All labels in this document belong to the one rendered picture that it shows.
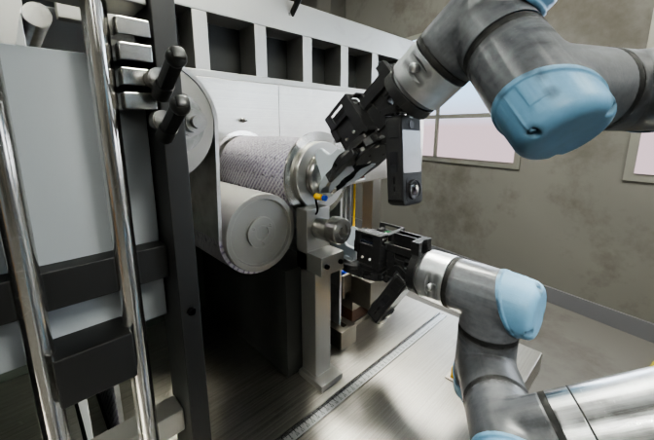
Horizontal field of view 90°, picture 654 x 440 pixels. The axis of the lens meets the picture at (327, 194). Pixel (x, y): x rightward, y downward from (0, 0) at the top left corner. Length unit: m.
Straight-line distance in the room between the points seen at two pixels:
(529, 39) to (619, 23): 2.61
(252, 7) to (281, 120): 0.27
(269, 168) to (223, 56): 0.44
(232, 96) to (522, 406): 0.76
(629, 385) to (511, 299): 0.12
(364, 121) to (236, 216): 0.22
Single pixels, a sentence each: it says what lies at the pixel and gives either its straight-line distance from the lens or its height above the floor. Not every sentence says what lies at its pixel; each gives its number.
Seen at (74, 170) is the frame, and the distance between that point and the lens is 0.31.
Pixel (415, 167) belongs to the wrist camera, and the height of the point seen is 1.28.
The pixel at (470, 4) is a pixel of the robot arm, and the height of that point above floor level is 1.44.
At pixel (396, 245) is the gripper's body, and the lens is 0.54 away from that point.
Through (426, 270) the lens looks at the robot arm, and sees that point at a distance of 0.50.
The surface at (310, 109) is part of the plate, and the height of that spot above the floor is 1.38.
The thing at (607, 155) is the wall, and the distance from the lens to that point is 2.86.
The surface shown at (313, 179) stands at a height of 1.25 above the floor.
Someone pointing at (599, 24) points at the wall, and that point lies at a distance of 2.98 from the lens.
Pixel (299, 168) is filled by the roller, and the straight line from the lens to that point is 0.52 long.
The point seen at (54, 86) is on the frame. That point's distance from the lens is 0.31.
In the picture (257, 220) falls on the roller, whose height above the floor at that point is 1.20.
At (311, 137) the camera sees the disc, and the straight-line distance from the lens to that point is 0.55.
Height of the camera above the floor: 1.33
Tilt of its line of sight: 12 degrees down
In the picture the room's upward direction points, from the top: straight up
